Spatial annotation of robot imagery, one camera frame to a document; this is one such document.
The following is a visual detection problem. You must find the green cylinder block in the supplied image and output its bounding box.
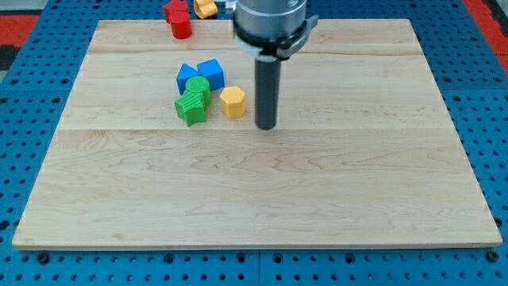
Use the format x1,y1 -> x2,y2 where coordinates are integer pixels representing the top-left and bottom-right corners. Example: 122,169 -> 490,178
186,75 -> 211,106

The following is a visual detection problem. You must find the green star block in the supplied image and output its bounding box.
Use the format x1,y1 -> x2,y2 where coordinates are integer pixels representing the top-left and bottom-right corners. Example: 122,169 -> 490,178
175,91 -> 206,126

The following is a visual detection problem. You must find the yellow hexagon block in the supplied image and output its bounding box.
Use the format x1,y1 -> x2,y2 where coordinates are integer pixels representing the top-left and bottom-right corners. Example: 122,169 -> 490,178
220,86 -> 247,118

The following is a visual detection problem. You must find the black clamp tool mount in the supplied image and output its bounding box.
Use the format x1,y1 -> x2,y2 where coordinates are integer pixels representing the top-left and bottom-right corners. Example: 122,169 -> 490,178
233,15 -> 319,60

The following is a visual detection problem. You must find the wooden board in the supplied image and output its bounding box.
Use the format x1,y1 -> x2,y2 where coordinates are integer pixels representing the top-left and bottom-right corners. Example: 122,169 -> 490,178
12,19 -> 502,251

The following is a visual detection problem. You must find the yellow heart block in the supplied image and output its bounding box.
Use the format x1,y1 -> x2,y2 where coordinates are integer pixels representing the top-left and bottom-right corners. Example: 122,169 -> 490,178
194,0 -> 218,19

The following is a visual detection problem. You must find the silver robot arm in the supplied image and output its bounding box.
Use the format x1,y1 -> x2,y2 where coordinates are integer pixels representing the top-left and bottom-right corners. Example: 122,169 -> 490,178
233,0 -> 318,130

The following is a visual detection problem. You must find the blue cube block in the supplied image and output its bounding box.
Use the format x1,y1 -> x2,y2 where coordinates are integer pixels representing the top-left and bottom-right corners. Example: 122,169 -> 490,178
197,59 -> 225,91

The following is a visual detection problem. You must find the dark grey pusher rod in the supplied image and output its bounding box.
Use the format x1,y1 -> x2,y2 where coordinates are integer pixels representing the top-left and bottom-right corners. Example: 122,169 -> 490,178
255,56 -> 281,130

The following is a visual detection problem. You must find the blue triangle block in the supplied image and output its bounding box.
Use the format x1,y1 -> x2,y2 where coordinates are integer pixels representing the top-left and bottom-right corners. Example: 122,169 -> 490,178
176,64 -> 201,95

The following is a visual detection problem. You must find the red block behind cylinder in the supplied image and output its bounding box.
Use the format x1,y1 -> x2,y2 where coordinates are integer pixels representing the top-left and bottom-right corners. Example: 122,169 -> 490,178
163,0 -> 189,24

